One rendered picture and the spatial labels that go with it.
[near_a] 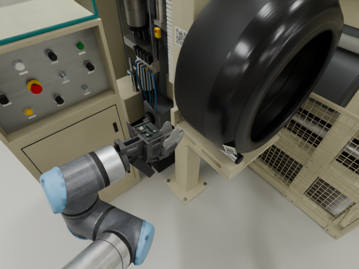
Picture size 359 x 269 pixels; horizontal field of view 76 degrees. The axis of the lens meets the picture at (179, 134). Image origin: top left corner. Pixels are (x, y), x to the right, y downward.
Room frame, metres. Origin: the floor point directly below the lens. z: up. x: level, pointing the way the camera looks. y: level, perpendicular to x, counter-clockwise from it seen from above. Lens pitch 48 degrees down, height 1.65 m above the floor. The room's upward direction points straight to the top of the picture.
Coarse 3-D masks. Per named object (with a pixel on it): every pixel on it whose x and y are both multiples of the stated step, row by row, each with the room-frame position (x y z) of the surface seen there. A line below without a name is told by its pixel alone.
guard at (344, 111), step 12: (312, 96) 0.82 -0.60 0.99; (336, 108) 0.74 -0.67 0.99; (312, 120) 0.78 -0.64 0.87; (324, 120) 0.75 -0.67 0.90; (336, 120) 0.72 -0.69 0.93; (312, 132) 0.76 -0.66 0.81; (324, 132) 0.73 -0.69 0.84; (348, 132) 0.67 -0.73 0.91; (300, 144) 0.78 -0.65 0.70; (312, 144) 0.74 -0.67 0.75; (324, 144) 0.71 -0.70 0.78; (348, 144) 0.65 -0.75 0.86; (264, 168) 0.86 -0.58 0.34; (300, 168) 0.73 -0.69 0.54; (336, 168) 0.63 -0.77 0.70; (276, 180) 0.78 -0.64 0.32; (300, 180) 0.70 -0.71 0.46; (324, 180) 0.63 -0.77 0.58; (288, 192) 0.70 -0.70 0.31; (348, 192) 0.54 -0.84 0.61; (324, 216) 0.54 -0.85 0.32; (336, 216) 0.51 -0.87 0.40; (336, 228) 0.47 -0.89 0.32; (348, 228) 0.44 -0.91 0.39
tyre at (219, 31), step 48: (240, 0) 0.65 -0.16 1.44; (288, 0) 0.60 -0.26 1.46; (336, 0) 0.68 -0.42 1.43; (192, 48) 0.61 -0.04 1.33; (240, 48) 0.53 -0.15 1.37; (288, 48) 0.52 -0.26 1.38; (336, 48) 0.75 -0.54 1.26; (192, 96) 0.54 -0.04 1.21; (240, 96) 0.46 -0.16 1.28; (288, 96) 0.79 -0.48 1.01; (240, 144) 0.46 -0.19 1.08
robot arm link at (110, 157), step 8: (96, 152) 0.32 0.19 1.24; (104, 152) 0.32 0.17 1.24; (112, 152) 0.32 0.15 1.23; (104, 160) 0.30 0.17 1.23; (112, 160) 0.30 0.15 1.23; (120, 160) 0.30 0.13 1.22; (112, 168) 0.28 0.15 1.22; (120, 168) 0.29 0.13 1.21; (112, 176) 0.27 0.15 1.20; (120, 176) 0.28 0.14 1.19
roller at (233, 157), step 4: (184, 120) 0.76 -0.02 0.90; (208, 140) 0.64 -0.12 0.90; (212, 144) 0.62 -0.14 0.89; (224, 152) 0.57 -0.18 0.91; (228, 156) 0.55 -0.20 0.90; (232, 156) 0.54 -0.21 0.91; (236, 156) 0.54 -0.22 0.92; (240, 156) 0.53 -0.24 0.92; (232, 160) 0.53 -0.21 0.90; (236, 160) 0.52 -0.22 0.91; (240, 160) 0.53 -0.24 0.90
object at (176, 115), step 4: (172, 108) 0.78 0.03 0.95; (176, 108) 0.78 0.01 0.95; (172, 112) 0.77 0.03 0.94; (176, 112) 0.77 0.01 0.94; (172, 116) 0.77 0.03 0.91; (176, 116) 0.77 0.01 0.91; (180, 116) 0.78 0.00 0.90; (172, 120) 0.77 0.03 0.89; (176, 120) 0.77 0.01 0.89; (180, 120) 0.78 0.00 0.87; (172, 124) 0.77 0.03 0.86; (176, 124) 0.77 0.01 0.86
